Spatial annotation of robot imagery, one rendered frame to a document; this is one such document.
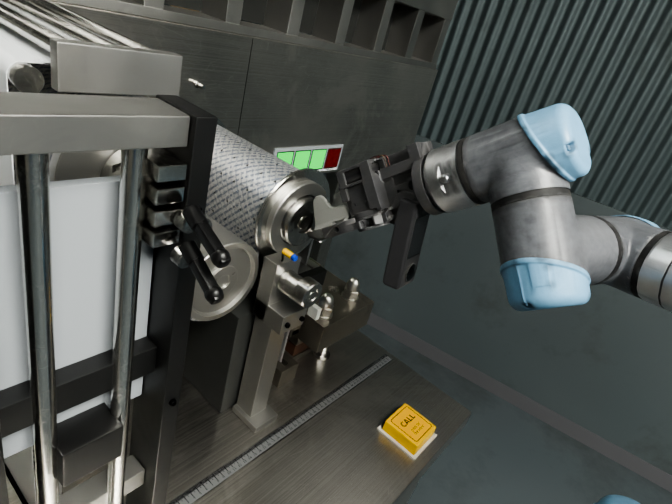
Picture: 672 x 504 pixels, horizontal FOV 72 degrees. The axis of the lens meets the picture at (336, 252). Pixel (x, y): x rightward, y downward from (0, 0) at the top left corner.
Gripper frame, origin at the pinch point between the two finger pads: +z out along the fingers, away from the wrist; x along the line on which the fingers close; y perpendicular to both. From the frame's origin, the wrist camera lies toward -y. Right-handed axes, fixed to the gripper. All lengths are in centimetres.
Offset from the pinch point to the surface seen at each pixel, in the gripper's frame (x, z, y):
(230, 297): 11.2, 9.5, -4.6
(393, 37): -69, 16, 47
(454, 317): -163, 75, -59
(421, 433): -14.1, 3.3, -37.9
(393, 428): -11.1, 6.5, -35.5
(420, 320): -161, 94, -58
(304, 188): 2.2, -1.6, 7.0
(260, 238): 7.7, 3.8, 2.1
